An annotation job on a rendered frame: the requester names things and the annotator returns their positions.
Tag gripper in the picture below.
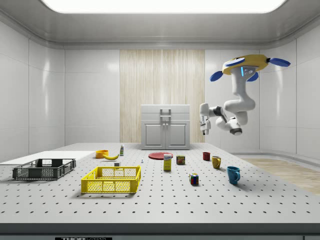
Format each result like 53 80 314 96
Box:
199 120 213 136

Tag yellow mug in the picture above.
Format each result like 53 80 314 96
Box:
211 155 222 170

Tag white cabinet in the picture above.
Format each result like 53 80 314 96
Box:
140 104 191 151

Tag yellow and white box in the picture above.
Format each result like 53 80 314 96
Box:
163 153 174 172

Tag puzzle cube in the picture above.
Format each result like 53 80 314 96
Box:
188 172 200 186

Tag blue mug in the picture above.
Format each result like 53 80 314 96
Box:
226 166 242 186

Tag red plate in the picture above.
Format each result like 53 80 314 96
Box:
147 151 174 161

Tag drone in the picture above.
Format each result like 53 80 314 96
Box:
209 53 292 83

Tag yellow bowl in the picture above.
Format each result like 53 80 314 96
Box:
95 149 110 160

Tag yellow basket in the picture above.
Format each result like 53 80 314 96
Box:
80 165 142 194

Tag dark grey basket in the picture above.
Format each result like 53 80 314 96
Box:
12 158 77 181

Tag white board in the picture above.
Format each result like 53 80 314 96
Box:
0 150 94 166

